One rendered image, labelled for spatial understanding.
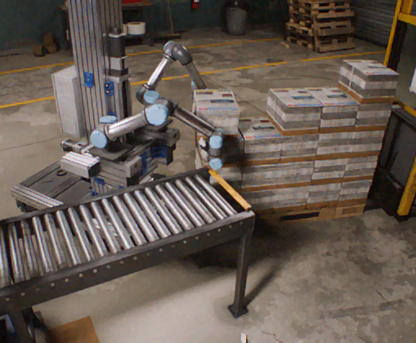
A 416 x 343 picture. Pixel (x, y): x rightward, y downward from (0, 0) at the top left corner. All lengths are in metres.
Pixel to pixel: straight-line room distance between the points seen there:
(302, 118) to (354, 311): 1.37
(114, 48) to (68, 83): 0.44
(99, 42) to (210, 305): 1.85
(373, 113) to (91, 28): 2.10
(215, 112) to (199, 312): 1.31
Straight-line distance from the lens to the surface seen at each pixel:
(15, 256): 2.03
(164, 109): 2.28
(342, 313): 2.81
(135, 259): 1.91
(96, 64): 2.72
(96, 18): 2.63
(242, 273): 2.39
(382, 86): 3.11
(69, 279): 1.87
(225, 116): 2.67
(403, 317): 2.95
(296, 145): 2.97
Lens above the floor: 2.09
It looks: 32 degrees down
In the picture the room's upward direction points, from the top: 2 degrees clockwise
